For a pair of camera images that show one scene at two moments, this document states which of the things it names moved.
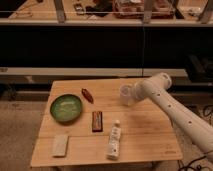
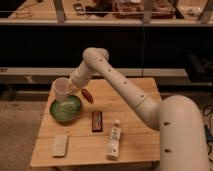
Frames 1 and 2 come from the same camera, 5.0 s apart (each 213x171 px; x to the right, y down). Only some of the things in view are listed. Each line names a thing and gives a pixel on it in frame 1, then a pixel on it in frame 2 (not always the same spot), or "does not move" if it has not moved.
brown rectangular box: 97,121 does not move
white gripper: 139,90 -> 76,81
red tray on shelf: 121,9 does not move
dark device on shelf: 78,9 does not move
